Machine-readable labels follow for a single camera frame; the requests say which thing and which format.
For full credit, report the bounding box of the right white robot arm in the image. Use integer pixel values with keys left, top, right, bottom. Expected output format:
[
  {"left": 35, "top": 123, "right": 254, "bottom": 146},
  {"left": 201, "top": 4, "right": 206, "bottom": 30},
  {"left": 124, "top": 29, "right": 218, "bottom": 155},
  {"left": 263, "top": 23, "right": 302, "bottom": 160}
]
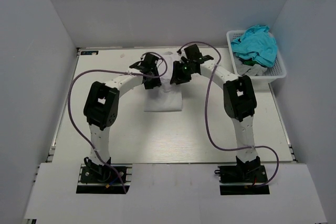
[{"left": 171, "top": 56, "right": 260, "bottom": 182}]

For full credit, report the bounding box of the teal t-shirt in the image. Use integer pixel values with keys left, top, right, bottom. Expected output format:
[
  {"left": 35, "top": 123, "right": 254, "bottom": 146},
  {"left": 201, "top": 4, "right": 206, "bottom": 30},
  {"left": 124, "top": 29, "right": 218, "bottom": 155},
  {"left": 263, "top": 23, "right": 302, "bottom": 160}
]
[{"left": 230, "top": 25, "right": 278, "bottom": 68}]

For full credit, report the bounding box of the white plastic basket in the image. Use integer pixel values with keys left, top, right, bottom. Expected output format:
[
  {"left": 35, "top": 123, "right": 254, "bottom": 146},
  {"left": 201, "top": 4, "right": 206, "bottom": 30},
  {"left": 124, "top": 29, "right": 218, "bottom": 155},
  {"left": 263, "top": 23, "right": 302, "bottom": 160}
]
[{"left": 226, "top": 30, "right": 287, "bottom": 83}]

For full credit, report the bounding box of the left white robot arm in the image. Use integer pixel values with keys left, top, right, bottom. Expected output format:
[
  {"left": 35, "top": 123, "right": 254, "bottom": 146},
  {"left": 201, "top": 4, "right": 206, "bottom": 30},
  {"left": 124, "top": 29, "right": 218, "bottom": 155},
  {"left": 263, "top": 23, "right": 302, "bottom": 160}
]
[{"left": 83, "top": 57, "right": 161, "bottom": 182}]

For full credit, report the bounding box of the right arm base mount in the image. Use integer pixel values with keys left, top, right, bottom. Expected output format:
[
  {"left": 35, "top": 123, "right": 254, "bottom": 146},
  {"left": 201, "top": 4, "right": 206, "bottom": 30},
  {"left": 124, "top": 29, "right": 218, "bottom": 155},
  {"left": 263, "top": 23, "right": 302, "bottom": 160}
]
[{"left": 214, "top": 157, "right": 270, "bottom": 196}]

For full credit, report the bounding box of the green cloth in basket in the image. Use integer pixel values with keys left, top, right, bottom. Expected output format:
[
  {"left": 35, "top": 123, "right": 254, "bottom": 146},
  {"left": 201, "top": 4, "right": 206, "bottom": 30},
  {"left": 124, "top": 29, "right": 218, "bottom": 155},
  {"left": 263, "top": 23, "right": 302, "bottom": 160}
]
[{"left": 244, "top": 59, "right": 262, "bottom": 66}]

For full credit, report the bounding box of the blue label sticker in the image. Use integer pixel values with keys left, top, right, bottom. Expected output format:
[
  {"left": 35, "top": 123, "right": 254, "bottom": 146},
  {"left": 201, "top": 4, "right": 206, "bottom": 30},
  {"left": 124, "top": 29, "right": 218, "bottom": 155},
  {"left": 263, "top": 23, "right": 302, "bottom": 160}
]
[{"left": 80, "top": 50, "right": 99, "bottom": 56}]

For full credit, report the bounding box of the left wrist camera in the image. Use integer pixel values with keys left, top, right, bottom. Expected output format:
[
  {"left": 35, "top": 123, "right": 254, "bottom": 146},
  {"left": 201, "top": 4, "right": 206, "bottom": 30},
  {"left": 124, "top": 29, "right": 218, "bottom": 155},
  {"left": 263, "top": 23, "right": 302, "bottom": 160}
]
[{"left": 141, "top": 53, "right": 159, "bottom": 71}]

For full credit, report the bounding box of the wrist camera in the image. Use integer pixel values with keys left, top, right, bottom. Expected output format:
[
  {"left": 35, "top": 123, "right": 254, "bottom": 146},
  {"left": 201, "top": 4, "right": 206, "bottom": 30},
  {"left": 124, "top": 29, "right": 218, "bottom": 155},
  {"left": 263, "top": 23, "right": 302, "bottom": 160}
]
[
  {"left": 183, "top": 44, "right": 202, "bottom": 61},
  {"left": 141, "top": 53, "right": 159, "bottom": 71}
]

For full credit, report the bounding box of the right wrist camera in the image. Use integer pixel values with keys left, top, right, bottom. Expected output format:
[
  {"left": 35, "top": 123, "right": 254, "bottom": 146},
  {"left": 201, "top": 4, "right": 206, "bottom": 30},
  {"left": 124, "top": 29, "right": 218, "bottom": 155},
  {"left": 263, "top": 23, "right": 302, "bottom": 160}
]
[{"left": 183, "top": 44, "right": 202, "bottom": 61}]

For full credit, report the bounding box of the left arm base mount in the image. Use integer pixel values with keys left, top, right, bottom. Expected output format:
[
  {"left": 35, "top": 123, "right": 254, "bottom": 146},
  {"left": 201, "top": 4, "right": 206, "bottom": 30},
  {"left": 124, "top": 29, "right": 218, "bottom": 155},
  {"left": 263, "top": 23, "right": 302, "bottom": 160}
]
[{"left": 76, "top": 157, "right": 132, "bottom": 195}]

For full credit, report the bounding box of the white t-shirt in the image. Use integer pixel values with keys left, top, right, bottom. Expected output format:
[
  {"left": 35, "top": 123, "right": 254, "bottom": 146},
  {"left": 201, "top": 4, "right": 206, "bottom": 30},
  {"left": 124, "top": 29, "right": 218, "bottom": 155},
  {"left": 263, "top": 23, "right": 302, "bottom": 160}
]
[{"left": 144, "top": 51, "right": 183, "bottom": 112}]

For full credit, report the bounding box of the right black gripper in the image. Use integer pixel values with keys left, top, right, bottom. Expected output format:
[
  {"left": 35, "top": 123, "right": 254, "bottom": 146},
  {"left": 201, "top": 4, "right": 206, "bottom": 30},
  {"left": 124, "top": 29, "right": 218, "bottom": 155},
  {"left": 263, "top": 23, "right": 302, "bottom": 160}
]
[{"left": 170, "top": 60, "right": 194, "bottom": 84}]

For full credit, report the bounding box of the grey white cloth in basket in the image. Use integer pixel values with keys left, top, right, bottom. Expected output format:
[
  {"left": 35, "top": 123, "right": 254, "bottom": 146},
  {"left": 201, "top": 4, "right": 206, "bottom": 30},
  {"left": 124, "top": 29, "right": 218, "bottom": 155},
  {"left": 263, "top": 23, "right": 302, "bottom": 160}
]
[{"left": 234, "top": 58, "right": 268, "bottom": 77}]

